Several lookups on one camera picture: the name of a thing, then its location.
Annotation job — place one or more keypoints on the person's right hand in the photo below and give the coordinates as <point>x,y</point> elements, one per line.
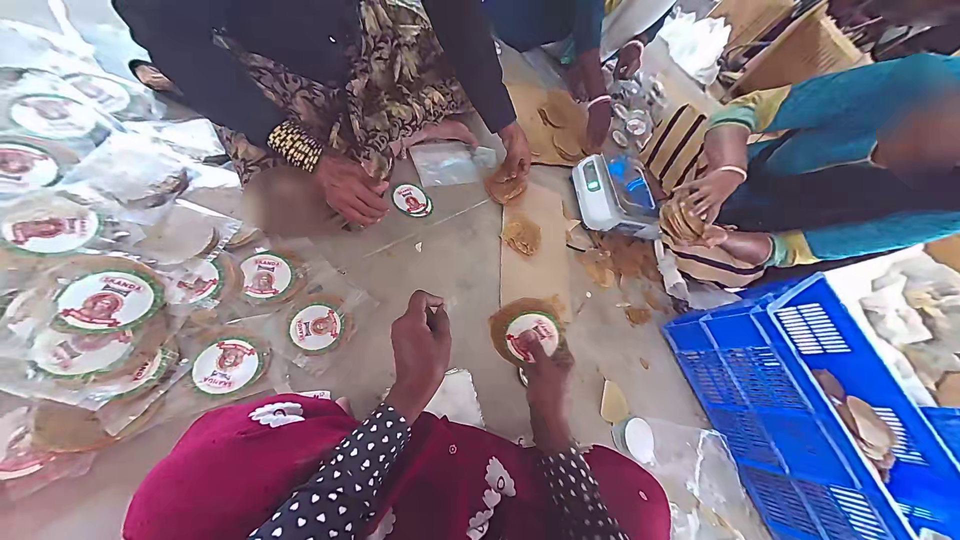
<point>547,382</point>

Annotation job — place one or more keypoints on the person's left hand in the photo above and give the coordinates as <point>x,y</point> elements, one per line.
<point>415,356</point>

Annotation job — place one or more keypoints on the person's left fingers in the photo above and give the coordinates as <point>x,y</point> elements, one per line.
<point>420,304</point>

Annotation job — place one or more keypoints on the person's right fingers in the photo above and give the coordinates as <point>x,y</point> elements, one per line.
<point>564,361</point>

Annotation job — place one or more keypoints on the person's right thumb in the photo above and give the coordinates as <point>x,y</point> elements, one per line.
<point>534,349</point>

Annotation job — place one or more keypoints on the round label with green rim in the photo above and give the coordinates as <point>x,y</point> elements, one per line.
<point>544,330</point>
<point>409,199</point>

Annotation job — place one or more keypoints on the stack of brown discs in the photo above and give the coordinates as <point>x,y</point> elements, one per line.
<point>501,330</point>

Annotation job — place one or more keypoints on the person's left forearm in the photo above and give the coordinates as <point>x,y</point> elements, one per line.
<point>346,471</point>

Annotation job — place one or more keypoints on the person's right forearm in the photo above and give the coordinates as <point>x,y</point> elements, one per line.
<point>576,487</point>

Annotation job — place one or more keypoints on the pale brown flat piece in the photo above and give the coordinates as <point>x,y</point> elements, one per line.
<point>614,403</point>

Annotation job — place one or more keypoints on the long cardboard strip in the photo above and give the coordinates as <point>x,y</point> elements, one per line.
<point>534,277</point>

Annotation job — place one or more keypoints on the white paper packet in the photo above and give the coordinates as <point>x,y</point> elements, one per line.
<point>456,399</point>

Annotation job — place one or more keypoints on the white round lid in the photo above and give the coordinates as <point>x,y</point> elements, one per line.
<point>639,439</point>

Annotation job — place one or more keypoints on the heap of broken brown pieces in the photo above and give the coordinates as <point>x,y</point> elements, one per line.
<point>615,261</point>

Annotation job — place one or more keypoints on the brown disc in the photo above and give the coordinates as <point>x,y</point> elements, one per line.
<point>523,235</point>

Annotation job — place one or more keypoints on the clear plastic packets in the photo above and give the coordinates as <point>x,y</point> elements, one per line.
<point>446,166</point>

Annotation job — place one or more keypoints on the person's legs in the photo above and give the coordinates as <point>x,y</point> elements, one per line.
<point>442,480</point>

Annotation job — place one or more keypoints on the white weighing scale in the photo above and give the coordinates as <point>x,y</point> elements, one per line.
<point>600,202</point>

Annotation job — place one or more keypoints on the clear plastic bag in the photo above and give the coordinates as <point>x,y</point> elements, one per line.
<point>697,465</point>

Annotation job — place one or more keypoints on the blue plastic crate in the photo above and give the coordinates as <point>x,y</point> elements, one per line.
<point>742,397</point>

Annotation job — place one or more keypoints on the wide cardboard sheet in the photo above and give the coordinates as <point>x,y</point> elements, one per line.
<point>541,120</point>

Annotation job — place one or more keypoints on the striped sack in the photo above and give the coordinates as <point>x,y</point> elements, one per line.
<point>679,154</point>

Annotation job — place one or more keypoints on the white bangle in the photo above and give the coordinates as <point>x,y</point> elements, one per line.
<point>733,172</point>
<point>600,99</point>

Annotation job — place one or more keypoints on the pile of packed labelled discs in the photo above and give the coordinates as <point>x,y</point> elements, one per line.
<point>112,300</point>

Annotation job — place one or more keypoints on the pile of brown discs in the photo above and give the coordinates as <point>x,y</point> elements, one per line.
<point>866,431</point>

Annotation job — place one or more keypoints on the white plastic bag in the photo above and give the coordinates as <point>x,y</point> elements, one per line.
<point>694,45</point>

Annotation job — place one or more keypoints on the cardboard box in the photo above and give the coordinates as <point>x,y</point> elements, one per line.
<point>802,56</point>

